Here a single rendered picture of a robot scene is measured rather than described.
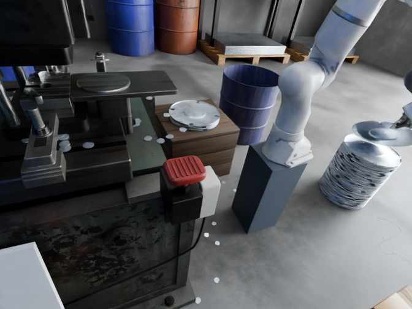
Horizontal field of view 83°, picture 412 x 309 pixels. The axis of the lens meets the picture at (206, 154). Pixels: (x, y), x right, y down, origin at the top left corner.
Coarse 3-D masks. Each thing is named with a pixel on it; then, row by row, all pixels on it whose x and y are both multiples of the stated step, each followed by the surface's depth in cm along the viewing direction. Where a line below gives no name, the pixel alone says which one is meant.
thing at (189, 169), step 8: (168, 160) 42; (176, 160) 42; (184, 160) 42; (192, 160) 42; (168, 168) 40; (176, 168) 40; (184, 168) 40; (192, 168) 41; (200, 168) 41; (168, 176) 39; (176, 176) 39; (184, 176) 39; (192, 176) 39; (200, 176) 40; (176, 184) 38; (184, 184) 39
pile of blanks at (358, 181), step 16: (336, 160) 138; (352, 160) 126; (336, 176) 136; (352, 176) 127; (368, 176) 123; (384, 176) 122; (336, 192) 138; (352, 192) 131; (368, 192) 130; (352, 208) 139
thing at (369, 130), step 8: (352, 128) 128; (360, 128) 124; (368, 128) 120; (376, 128) 117; (384, 128) 114; (360, 136) 132; (368, 136) 128; (376, 136) 126; (384, 136) 122; (392, 136) 119; (400, 136) 115; (408, 136) 112; (392, 144) 126; (400, 144) 122; (408, 144) 119
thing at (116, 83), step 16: (80, 80) 57; (96, 80) 58; (112, 80) 59; (128, 80) 60; (144, 80) 62; (160, 80) 63; (80, 96) 52; (96, 96) 53; (112, 96) 54; (128, 96) 56; (144, 96) 57; (112, 112) 59; (128, 112) 61; (128, 128) 63
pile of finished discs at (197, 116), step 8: (176, 104) 137; (184, 104) 138; (192, 104) 140; (200, 104) 141; (208, 104) 142; (176, 112) 130; (184, 112) 130; (192, 112) 131; (200, 112) 132; (208, 112) 134; (216, 112) 135; (176, 120) 123; (184, 120) 125; (192, 120) 126; (200, 120) 127; (208, 120) 128; (216, 120) 128; (192, 128) 122; (200, 128) 124; (208, 128) 126
